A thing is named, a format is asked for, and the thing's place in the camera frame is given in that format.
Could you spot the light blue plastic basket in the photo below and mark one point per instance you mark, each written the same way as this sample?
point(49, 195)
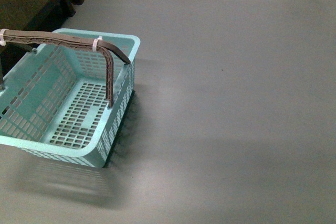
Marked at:
point(54, 103)

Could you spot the white zip tie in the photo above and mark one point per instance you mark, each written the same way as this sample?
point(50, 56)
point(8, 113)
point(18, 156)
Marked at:
point(3, 41)
point(95, 43)

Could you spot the white zip tie left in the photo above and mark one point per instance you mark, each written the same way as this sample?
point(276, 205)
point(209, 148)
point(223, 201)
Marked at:
point(3, 41)

